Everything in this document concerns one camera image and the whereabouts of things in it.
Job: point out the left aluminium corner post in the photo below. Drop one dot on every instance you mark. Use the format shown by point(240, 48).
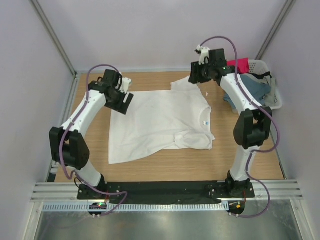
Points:
point(53, 36)

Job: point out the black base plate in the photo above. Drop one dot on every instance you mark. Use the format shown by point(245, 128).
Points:
point(179, 192)

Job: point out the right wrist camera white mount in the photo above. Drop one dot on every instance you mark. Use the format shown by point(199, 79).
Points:
point(203, 53)

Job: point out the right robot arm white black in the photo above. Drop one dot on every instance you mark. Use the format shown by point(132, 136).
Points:
point(251, 129)

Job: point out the blue grey t shirt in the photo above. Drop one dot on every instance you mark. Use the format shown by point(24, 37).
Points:
point(258, 90)

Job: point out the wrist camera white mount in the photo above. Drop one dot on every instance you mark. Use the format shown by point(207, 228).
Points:
point(123, 84)
point(203, 53)

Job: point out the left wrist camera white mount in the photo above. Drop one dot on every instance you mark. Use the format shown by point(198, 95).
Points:
point(123, 84)

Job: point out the white t shirt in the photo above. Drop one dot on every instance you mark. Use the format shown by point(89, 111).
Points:
point(174, 119)

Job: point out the right aluminium corner post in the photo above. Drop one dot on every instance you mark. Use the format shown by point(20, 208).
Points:
point(279, 20)

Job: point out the white laundry basket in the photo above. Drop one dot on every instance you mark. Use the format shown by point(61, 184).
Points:
point(260, 73)

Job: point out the aluminium frame rail front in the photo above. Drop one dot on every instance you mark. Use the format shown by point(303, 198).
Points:
point(67, 191)

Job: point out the white slotted cable duct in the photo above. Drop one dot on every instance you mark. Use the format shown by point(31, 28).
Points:
point(124, 208)

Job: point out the pink t shirt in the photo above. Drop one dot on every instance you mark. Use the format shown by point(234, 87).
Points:
point(243, 66)

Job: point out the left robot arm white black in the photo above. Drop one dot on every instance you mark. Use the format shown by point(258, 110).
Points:
point(67, 142)

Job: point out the aluminium corner post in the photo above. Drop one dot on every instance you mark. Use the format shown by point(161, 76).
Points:
point(53, 36)
point(279, 20)

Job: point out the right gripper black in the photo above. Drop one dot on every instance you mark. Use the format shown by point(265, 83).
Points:
point(195, 73)

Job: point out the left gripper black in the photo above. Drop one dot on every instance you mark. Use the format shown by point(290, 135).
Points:
point(121, 103)

